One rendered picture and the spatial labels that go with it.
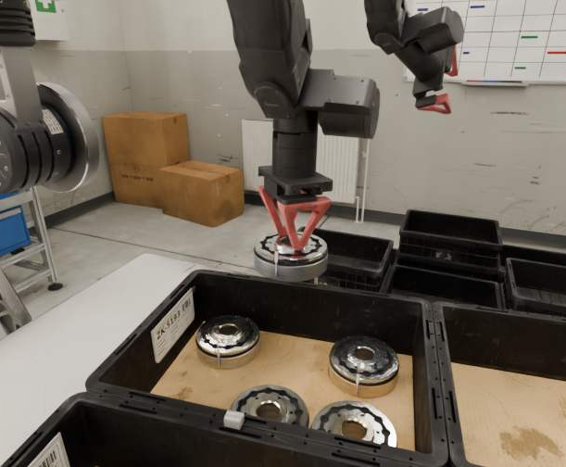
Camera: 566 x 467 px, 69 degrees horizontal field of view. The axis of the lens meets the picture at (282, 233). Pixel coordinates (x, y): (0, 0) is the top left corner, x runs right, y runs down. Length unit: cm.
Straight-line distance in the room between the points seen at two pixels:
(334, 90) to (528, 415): 50
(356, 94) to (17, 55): 54
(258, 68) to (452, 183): 303
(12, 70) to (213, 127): 319
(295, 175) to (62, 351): 68
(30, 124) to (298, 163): 47
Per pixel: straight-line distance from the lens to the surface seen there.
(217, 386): 65
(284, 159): 52
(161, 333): 65
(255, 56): 42
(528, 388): 74
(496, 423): 66
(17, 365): 103
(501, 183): 340
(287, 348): 71
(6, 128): 78
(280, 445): 45
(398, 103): 332
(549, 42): 330
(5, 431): 89
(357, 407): 58
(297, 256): 54
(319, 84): 49
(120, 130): 393
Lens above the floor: 128
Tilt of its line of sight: 23 degrees down
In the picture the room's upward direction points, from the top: straight up
